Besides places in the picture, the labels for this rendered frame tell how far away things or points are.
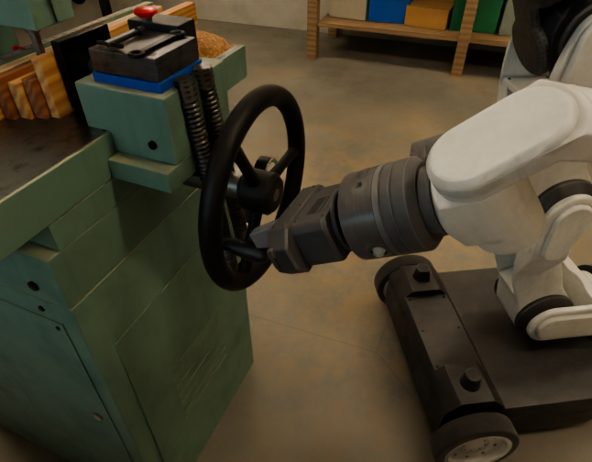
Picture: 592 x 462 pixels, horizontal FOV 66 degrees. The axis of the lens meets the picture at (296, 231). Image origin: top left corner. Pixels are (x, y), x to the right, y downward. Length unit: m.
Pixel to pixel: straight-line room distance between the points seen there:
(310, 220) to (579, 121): 0.23
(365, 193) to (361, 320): 1.14
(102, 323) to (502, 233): 0.56
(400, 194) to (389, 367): 1.08
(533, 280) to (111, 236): 0.92
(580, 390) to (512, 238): 0.96
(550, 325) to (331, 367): 0.59
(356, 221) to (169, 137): 0.27
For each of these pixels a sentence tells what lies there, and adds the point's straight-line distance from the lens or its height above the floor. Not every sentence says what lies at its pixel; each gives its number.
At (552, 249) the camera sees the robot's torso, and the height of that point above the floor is 0.56.
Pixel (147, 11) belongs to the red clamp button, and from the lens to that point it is 0.66.
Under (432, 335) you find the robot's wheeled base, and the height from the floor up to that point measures 0.19.
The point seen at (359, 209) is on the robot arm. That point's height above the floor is 0.93.
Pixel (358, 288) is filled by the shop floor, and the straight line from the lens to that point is 1.63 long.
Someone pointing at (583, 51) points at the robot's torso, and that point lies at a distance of 0.84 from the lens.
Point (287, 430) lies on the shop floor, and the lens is 1.32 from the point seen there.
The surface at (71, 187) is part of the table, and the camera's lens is 0.62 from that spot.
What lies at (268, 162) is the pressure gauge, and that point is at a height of 0.69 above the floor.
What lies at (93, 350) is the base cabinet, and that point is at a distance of 0.75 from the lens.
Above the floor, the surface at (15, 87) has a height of 0.94.
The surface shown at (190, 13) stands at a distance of 1.05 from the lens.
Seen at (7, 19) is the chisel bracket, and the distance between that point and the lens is 0.75.
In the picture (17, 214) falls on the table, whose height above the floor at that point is 0.88.
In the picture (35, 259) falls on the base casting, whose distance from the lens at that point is 0.64.
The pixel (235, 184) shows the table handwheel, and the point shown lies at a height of 0.82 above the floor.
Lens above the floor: 1.18
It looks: 40 degrees down
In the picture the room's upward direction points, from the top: straight up
